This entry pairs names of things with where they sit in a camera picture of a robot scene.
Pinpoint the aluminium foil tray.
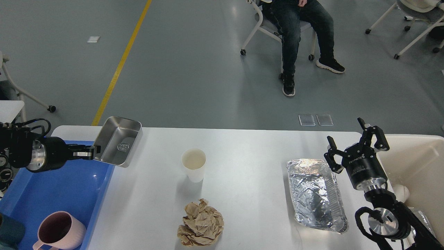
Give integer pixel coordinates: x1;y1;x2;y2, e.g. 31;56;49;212
287;158;349;234

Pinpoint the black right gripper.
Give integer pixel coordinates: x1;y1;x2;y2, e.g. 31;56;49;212
324;118;390;191

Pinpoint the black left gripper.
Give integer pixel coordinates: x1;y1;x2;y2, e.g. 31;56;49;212
26;137;102;173

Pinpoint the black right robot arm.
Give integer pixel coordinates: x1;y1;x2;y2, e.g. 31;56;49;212
324;117;443;250

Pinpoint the white side table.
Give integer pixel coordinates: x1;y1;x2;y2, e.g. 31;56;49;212
0;101;26;123

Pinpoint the right floor outlet plate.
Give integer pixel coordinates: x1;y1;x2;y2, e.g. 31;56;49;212
316;114;334;126

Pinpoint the crumpled brown paper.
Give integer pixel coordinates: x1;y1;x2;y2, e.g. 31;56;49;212
177;198;224;247

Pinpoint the left floor outlet plate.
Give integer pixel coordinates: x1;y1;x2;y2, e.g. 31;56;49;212
298;114;316;126

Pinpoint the floor outlet plate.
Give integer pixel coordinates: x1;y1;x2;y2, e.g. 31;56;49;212
298;114;316;126
316;114;334;126

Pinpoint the white paper on floor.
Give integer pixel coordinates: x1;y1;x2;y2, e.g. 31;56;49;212
87;36;101;44

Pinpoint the stainless steel rectangular tray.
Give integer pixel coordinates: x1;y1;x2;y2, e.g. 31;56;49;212
93;116;143;168

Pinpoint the grey chair at left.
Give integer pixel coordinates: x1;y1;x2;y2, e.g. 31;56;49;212
0;51;57;113

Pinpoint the cream plastic bin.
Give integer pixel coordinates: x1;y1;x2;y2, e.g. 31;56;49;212
377;134;444;243

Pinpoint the white cup in bin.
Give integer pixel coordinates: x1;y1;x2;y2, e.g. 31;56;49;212
393;184;410;204

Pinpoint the person in blue hoodie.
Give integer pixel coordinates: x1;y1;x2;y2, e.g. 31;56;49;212
260;0;345;97

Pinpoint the pink mug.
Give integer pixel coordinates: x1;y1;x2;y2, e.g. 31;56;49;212
32;211;87;250

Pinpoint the grey white office chair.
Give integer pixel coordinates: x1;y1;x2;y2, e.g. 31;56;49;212
240;0;317;61

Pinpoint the white chair top right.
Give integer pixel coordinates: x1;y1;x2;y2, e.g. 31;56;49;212
365;0;444;60

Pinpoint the blue plastic tray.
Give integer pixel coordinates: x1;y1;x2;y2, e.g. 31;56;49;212
0;159;114;250

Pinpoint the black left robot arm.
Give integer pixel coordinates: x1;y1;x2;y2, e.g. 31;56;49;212
0;118;101;194

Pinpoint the white paper cup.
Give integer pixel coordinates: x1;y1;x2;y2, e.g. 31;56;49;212
181;148;206;183

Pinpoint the foil scrap in bin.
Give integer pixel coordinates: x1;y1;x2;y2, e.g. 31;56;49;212
408;206;436;236

